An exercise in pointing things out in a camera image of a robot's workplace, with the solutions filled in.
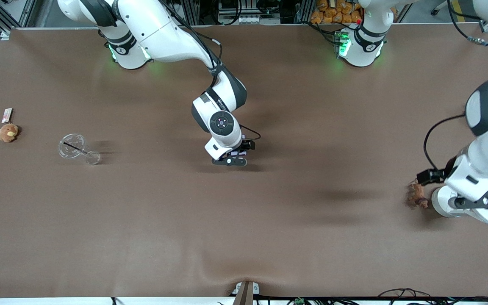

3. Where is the thin black stick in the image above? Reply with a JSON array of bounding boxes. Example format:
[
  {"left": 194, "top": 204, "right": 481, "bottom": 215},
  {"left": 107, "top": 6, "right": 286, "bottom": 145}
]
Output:
[{"left": 63, "top": 142, "right": 88, "bottom": 154}]

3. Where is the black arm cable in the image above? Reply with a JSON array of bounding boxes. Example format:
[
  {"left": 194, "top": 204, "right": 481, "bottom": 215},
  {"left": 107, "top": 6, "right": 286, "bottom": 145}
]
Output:
[
  {"left": 423, "top": 0, "right": 488, "bottom": 172},
  {"left": 159, "top": 0, "right": 262, "bottom": 141}
]

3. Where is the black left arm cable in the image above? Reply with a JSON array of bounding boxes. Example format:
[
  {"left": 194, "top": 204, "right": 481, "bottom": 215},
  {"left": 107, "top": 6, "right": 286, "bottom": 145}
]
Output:
[{"left": 423, "top": 0, "right": 488, "bottom": 172}]

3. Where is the brown plush toy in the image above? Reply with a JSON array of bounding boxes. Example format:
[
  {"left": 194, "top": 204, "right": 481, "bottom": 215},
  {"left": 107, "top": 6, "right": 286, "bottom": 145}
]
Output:
[{"left": 0, "top": 123, "right": 20, "bottom": 143}]

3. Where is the orange snack bag pile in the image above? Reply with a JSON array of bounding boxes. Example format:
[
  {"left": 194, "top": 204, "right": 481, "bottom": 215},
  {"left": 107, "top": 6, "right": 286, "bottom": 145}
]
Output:
[{"left": 311, "top": 0, "right": 363, "bottom": 25}]

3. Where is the grey table clamp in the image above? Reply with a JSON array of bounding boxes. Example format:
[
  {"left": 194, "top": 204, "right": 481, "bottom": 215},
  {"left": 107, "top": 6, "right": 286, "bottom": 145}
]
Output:
[{"left": 231, "top": 280, "right": 261, "bottom": 305}]

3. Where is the brown lion statue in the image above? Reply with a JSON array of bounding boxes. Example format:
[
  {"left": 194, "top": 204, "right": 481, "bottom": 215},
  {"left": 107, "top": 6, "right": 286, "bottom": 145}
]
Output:
[{"left": 407, "top": 181, "right": 430, "bottom": 209}]

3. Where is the black floor cable loop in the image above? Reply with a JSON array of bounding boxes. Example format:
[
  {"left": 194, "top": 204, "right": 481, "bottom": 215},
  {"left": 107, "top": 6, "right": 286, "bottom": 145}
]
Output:
[{"left": 377, "top": 288, "right": 437, "bottom": 305}]

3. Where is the aluminium frame post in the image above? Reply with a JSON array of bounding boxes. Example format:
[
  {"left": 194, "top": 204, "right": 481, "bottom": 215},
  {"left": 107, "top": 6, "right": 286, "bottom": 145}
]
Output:
[
  {"left": 179, "top": 0, "right": 200, "bottom": 26},
  {"left": 295, "top": 0, "right": 314, "bottom": 24}
]

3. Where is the clear glass measuring cup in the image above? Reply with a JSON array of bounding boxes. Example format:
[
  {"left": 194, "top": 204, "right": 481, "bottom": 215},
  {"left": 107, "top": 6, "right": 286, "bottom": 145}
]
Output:
[{"left": 58, "top": 133, "right": 88, "bottom": 160}]

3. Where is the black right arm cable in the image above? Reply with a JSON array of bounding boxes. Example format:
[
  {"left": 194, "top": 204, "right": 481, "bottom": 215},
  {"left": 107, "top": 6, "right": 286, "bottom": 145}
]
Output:
[{"left": 159, "top": 0, "right": 262, "bottom": 141}]

